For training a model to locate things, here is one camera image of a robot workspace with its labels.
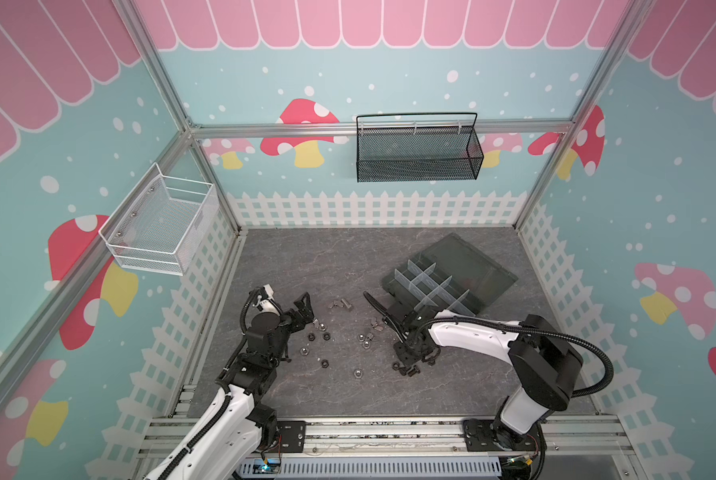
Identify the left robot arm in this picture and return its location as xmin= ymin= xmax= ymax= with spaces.
xmin=145 ymin=285 xmax=316 ymax=479

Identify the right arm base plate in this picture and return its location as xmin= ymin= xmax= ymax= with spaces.
xmin=462 ymin=418 xmax=543 ymax=455

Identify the aluminium mounting rail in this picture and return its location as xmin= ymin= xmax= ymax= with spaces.
xmin=134 ymin=415 xmax=635 ymax=458

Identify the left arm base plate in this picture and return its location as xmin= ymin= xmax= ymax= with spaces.
xmin=259 ymin=421 xmax=307 ymax=454

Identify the white wire mesh basket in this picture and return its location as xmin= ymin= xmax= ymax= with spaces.
xmin=99 ymin=164 xmax=219 ymax=276

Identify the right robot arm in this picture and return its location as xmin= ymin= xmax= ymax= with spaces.
xmin=367 ymin=298 xmax=615 ymax=452

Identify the grey slotted cable duct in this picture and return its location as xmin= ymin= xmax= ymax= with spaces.
xmin=237 ymin=456 xmax=503 ymax=479

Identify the black wire mesh basket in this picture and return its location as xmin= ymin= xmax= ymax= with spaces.
xmin=355 ymin=112 xmax=485 ymax=183

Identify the clear compartment organizer box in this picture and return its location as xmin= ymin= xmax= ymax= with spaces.
xmin=381 ymin=233 xmax=518 ymax=316

